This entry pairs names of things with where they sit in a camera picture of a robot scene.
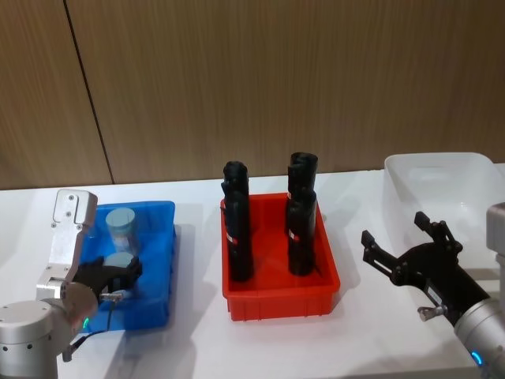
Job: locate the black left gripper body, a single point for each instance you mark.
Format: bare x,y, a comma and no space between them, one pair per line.
90,276

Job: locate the blue plastic bin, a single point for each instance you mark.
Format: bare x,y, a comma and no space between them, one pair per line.
158,256

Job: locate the clear plastic bin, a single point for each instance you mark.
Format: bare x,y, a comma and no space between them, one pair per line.
442,185

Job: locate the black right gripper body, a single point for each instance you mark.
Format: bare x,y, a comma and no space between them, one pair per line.
438,272

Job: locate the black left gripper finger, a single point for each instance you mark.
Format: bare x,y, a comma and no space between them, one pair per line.
115,285
138,270

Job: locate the red plastic bin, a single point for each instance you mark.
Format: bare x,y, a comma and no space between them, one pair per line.
276,294

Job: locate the clear jar with teal lid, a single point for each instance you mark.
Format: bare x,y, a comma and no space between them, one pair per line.
121,231
118,262

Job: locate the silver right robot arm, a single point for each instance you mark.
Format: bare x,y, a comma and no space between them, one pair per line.
483,327

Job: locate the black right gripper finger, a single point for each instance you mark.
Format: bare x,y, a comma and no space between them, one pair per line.
380,260
442,233

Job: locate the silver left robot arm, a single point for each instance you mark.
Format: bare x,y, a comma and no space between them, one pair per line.
63,245

